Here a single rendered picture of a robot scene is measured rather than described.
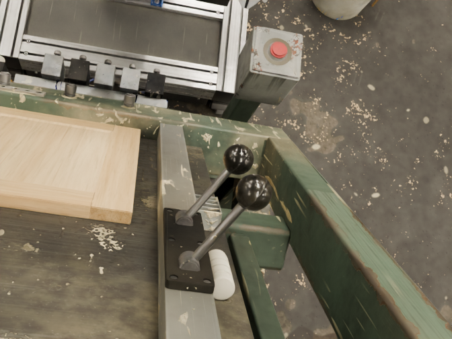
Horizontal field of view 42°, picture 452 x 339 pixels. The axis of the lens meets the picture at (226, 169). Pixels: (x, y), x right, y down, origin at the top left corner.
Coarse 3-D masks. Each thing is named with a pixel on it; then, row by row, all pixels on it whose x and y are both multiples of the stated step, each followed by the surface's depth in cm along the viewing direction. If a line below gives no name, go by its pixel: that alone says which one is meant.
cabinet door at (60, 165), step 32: (0, 128) 108; (32, 128) 112; (64, 128) 116; (96, 128) 120; (128, 128) 125; (0, 160) 92; (32, 160) 95; (64, 160) 98; (96, 160) 101; (128, 160) 104; (0, 192) 79; (32, 192) 81; (64, 192) 83; (96, 192) 86; (128, 192) 88; (128, 224) 82
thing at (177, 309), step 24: (168, 144) 111; (168, 168) 97; (168, 192) 85; (192, 192) 87; (168, 312) 54; (192, 312) 55; (216, 312) 56; (168, 336) 50; (192, 336) 51; (216, 336) 52
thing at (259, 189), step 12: (240, 180) 60; (252, 180) 59; (264, 180) 59; (240, 192) 59; (252, 192) 58; (264, 192) 59; (240, 204) 60; (252, 204) 59; (264, 204) 59; (228, 216) 61; (216, 228) 61; (204, 240) 61; (216, 240) 61; (192, 252) 63; (204, 252) 61; (180, 264) 61; (192, 264) 61
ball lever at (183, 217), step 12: (240, 144) 71; (228, 156) 70; (240, 156) 70; (252, 156) 71; (228, 168) 71; (240, 168) 70; (216, 180) 72; (204, 192) 72; (180, 216) 72; (192, 216) 73
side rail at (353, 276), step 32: (288, 160) 114; (288, 192) 107; (320, 192) 97; (288, 224) 104; (320, 224) 88; (352, 224) 85; (320, 256) 86; (352, 256) 74; (384, 256) 75; (320, 288) 84; (352, 288) 72; (384, 288) 66; (416, 288) 68; (352, 320) 71; (384, 320) 63; (416, 320) 60
